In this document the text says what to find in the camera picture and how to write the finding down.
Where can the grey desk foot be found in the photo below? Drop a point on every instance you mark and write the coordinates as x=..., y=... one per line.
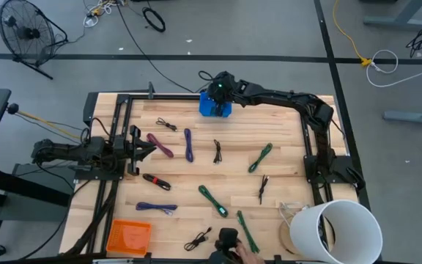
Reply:
x=412, y=118

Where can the black floor fan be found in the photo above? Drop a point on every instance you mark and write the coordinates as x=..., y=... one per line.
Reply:
x=28, y=33

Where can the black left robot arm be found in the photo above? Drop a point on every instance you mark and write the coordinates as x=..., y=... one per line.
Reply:
x=68, y=150

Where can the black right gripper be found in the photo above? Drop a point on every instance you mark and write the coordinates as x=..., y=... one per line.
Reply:
x=220, y=91

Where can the grey desk leg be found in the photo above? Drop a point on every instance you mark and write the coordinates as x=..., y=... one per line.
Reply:
x=398, y=21

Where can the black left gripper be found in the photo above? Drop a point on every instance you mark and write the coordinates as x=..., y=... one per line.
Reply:
x=133, y=150

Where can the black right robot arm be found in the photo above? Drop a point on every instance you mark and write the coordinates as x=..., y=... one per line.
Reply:
x=280, y=97

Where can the orange plastic basket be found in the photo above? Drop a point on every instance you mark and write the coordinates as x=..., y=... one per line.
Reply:
x=128, y=236

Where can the black knob with yellow rod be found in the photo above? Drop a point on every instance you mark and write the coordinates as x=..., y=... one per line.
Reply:
x=12, y=108

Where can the blue plastic basket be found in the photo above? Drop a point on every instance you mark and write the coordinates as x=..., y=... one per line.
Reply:
x=205, y=108

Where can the white plastic bucket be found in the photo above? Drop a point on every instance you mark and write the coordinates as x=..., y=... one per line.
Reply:
x=306, y=227

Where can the person's hand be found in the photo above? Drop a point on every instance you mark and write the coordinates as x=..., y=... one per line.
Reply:
x=247, y=256

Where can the black metal table frame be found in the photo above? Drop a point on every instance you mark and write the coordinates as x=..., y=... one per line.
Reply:
x=167, y=97

